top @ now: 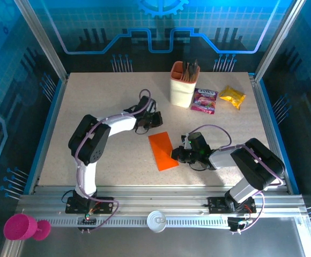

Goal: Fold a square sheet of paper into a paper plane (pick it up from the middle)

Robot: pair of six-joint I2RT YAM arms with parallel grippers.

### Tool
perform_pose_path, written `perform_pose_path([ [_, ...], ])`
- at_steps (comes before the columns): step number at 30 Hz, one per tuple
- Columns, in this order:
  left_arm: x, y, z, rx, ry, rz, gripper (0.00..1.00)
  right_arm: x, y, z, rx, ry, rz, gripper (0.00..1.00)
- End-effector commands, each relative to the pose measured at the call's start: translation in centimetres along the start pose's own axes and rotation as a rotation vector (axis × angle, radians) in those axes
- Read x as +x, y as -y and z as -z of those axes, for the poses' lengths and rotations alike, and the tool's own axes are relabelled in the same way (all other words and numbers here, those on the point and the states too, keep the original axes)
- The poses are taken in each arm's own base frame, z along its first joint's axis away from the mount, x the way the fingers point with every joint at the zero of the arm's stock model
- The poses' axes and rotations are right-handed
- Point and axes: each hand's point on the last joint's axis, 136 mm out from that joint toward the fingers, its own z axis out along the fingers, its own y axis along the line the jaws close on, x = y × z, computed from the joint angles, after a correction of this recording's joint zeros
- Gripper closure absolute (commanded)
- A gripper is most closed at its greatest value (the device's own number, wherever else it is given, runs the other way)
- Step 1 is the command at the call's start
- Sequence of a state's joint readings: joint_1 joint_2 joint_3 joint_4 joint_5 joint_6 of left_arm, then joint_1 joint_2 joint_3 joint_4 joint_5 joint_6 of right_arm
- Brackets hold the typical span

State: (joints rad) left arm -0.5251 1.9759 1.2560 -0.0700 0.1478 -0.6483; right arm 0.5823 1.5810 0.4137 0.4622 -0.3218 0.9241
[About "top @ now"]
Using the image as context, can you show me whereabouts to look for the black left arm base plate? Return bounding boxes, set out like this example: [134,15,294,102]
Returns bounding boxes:
[65,196,115,215]

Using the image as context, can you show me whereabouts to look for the pink plastic goblet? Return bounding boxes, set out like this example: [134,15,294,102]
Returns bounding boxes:
[3,213,51,241]

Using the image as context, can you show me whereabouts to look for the white slotted cable duct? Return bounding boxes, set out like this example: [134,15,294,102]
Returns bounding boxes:
[41,215,233,229]

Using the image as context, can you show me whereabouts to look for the brown wooden utensil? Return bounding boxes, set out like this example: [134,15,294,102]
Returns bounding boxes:
[183,64,199,81]

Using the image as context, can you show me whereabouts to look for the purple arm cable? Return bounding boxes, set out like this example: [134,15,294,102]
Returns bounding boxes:
[73,89,153,233]
[189,124,284,235]

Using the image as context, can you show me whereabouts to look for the aluminium frame post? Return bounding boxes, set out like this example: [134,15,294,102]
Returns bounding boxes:
[254,0,306,81]
[13,0,68,81]

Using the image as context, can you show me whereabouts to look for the orange square paper sheet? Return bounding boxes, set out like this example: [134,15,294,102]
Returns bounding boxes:
[147,131,180,172]

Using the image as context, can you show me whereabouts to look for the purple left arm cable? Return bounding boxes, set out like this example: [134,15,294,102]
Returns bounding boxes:
[73,89,153,233]

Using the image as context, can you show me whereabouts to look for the purple candy bag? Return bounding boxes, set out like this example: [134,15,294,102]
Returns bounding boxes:
[190,87,219,115]

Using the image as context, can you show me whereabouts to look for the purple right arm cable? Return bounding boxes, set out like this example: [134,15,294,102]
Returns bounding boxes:
[189,124,284,235]

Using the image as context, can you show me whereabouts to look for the white utensil holder orange rim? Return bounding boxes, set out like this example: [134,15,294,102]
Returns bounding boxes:
[169,61,201,108]

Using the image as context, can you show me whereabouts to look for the small black controller board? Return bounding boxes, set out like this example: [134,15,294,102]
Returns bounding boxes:
[77,214,98,233]
[227,216,253,234]

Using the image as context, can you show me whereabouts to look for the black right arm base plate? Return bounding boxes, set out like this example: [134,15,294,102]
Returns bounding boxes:
[208,196,257,214]

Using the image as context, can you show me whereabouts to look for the yellow snack bag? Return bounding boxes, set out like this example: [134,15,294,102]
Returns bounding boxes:
[219,85,247,111]

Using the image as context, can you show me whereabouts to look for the aluminium side rail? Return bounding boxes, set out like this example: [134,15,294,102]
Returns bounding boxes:
[28,73,70,195]
[248,73,293,195]

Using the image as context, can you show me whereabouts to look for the long aluminium frame rail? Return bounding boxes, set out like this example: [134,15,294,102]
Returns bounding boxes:
[16,184,306,218]

